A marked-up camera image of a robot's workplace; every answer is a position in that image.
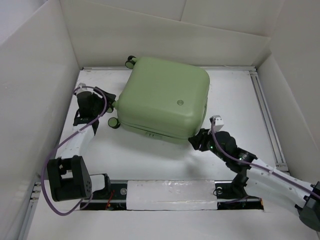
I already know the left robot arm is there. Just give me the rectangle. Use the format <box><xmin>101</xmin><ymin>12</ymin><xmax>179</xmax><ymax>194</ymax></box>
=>
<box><xmin>46</xmin><ymin>86</ymin><xmax>116</xmax><ymax>202</ymax></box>

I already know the light green suitcase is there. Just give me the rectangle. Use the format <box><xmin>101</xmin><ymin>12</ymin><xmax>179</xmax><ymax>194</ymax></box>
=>
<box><xmin>107</xmin><ymin>55</ymin><xmax>210</xmax><ymax>142</ymax></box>

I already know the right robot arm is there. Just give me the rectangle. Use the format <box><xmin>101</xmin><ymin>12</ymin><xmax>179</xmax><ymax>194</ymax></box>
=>
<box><xmin>188</xmin><ymin>128</ymin><xmax>320</xmax><ymax>232</ymax></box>

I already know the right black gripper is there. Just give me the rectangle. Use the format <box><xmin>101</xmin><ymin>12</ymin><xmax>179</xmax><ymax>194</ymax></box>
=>
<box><xmin>187</xmin><ymin>126</ymin><xmax>228</xmax><ymax>162</ymax></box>

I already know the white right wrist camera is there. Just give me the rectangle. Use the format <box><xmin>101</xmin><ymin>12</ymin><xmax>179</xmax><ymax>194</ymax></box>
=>
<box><xmin>209</xmin><ymin>115</ymin><xmax>224</xmax><ymax>132</ymax></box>

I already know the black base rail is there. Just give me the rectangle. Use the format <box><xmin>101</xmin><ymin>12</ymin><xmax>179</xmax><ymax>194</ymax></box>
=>
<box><xmin>80</xmin><ymin>180</ymin><xmax>264</xmax><ymax>211</ymax></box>

